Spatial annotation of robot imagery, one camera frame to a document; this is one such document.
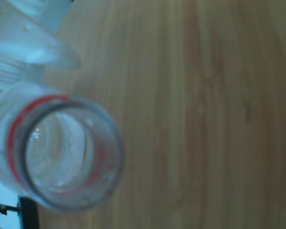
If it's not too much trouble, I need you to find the clear bottle Coca-Cola logo label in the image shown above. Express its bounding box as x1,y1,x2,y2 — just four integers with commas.
0,82,124,214

